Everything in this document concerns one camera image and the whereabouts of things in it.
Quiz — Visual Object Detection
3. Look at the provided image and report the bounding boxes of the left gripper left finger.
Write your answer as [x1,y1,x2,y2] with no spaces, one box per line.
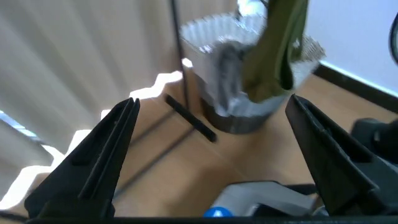
[24,96,141,218]

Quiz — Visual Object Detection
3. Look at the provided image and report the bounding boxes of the black clothes rack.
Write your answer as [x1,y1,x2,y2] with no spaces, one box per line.
[118,0,218,194]

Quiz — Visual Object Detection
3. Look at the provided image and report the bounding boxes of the beige curtain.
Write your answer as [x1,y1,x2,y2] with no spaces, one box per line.
[0,0,239,200]

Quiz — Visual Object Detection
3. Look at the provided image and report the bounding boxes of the green printed shirt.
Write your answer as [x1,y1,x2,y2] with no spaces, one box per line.
[241,0,310,104]

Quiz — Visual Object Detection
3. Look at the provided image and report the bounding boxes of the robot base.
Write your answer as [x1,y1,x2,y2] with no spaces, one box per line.
[201,118,398,218]

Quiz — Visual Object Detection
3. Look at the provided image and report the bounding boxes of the white laundry basket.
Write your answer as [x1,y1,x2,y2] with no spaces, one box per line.
[180,12,326,134]

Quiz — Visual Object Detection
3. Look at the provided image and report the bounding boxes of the black cable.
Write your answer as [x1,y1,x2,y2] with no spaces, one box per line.
[388,18,398,67]

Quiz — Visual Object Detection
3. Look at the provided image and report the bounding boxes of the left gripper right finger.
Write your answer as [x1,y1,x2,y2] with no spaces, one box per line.
[285,93,398,217]

